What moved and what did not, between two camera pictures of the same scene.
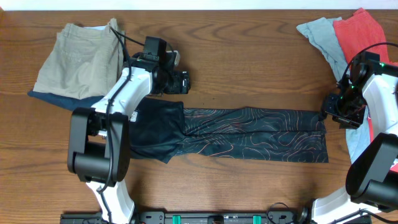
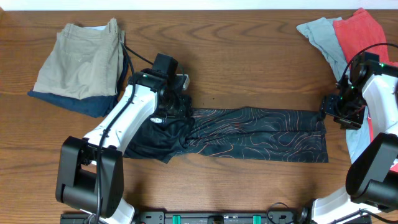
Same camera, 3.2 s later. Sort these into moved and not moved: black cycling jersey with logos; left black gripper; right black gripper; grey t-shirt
Moved: left black gripper
Not moved: right black gripper; black cycling jersey with logos; grey t-shirt
